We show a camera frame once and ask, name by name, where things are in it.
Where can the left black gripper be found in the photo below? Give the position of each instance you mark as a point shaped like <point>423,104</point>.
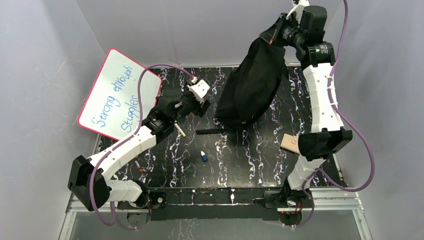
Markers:
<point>189,103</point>

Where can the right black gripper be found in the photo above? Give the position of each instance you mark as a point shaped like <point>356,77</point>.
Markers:
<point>271,35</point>

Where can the black student backpack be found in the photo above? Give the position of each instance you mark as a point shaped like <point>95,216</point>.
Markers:
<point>251,88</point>

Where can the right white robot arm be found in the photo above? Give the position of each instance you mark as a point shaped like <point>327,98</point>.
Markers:
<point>303,29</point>

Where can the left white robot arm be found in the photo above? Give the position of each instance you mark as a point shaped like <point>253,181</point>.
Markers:
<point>90,178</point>

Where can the white stick pen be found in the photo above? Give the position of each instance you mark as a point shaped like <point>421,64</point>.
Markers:
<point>180,130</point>

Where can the small blue white bottle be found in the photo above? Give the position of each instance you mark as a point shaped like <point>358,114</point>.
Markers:
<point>204,157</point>

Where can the pink-framed whiteboard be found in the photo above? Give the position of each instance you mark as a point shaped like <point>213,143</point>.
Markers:
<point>114,106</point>

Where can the orange marker pen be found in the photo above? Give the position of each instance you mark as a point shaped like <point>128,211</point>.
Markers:
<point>139,166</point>

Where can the beige snap wallet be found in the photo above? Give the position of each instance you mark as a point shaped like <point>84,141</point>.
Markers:
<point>290,143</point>

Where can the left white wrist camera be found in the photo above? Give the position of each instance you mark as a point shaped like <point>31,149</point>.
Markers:
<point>199,88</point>

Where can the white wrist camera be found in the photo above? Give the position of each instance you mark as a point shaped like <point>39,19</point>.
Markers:
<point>199,88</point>
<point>297,10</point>

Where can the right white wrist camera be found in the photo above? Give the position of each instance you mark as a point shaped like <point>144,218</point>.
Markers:
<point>297,10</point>

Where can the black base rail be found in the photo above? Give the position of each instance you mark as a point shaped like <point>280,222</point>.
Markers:
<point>267,204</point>

